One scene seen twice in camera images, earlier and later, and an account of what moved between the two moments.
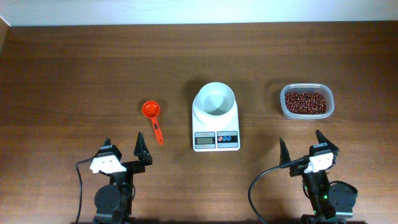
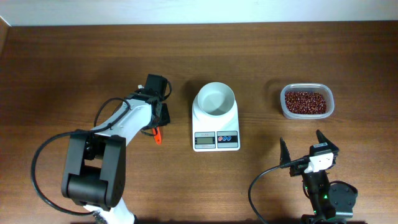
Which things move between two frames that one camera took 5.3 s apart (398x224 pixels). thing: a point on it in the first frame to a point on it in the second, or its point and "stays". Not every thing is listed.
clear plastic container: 305,101 stays
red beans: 305,102 stays
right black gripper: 300,167 stays
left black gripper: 131,166 to 165,116
